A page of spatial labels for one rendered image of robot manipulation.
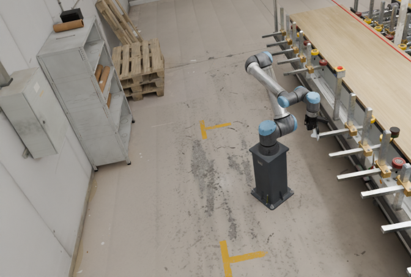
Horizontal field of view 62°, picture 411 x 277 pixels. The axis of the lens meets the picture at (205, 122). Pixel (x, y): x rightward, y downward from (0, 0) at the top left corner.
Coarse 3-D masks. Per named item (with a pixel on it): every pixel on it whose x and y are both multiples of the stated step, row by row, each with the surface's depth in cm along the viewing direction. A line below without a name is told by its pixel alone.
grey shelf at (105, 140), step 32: (64, 32) 360; (96, 32) 404; (64, 64) 329; (96, 64) 357; (64, 96) 349; (96, 96) 353; (96, 128) 377; (128, 128) 449; (96, 160) 404; (128, 160) 409
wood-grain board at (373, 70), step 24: (312, 24) 427; (336, 24) 415; (360, 24) 404; (336, 48) 369; (360, 48) 360; (384, 48) 352; (360, 72) 325; (384, 72) 318; (408, 72) 312; (360, 96) 296; (384, 96) 290; (408, 96) 285; (384, 120) 267; (408, 120) 262; (408, 144) 243
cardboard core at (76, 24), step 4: (76, 20) 360; (80, 20) 359; (56, 24) 360; (60, 24) 359; (64, 24) 359; (68, 24) 359; (72, 24) 359; (76, 24) 359; (80, 24) 360; (56, 28) 359; (60, 28) 360; (64, 28) 360; (68, 28) 361; (72, 28) 362
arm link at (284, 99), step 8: (248, 64) 281; (256, 64) 281; (248, 72) 283; (256, 72) 274; (264, 72) 272; (264, 80) 265; (272, 80) 262; (272, 88) 257; (280, 88) 254; (280, 96) 247; (288, 96) 246; (296, 96) 246; (280, 104) 249; (288, 104) 245
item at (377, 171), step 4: (388, 168) 234; (392, 168) 234; (396, 168) 233; (356, 172) 236; (360, 172) 235; (364, 172) 235; (368, 172) 234; (372, 172) 234; (376, 172) 234; (380, 172) 234; (340, 176) 236; (344, 176) 235; (348, 176) 234; (352, 176) 234; (356, 176) 234; (360, 176) 235; (364, 176) 235; (340, 180) 235
